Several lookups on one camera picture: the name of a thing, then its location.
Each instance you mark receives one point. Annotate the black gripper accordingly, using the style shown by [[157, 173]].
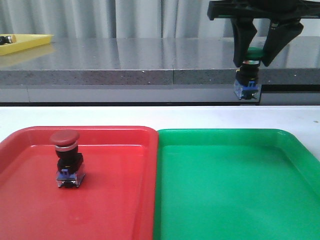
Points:
[[285, 16]]

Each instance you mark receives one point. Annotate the grey curtain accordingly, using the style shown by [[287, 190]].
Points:
[[106, 19]]

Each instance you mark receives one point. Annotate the green mushroom push button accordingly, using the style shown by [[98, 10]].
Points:
[[246, 77]]

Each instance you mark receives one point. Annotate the red mushroom push button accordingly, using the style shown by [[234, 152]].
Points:
[[70, 164]]

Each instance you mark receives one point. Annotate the grey stone counter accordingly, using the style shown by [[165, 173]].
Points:
[[154, 72]]

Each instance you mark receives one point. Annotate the black metal part in tray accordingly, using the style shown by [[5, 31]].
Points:
[[6, 40]]

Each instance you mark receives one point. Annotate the red plastic tray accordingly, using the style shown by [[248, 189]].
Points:
[[115, 200]]

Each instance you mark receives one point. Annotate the yellow plastic tray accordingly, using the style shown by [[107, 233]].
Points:
[[25, 42]]

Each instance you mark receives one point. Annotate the green plastic tray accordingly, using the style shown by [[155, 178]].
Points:
[[235, 184]]

